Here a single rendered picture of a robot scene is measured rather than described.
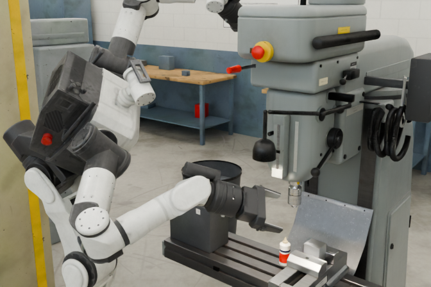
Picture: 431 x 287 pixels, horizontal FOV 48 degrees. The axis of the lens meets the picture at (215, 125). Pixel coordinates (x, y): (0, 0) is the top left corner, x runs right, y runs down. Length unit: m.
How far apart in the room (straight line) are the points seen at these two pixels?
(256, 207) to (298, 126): 0.38
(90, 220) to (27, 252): 2.03
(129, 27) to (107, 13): 7.07
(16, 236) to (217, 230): 1.47
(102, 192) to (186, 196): 0.22
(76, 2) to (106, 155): 7.50
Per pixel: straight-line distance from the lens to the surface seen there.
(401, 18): 5.91
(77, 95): 1.45
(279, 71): 1.53
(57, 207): 1.73
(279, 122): 1.55
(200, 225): 1.96
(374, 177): 2.02
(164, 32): 7.84
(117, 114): 1.49
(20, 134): 1.79
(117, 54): 1.71
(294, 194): 1.73
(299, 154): 1.59
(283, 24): 1.40
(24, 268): 3.21
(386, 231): 2.16
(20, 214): 3.07
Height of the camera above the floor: 1.91
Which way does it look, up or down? 15 degrees down
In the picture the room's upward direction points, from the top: straight up
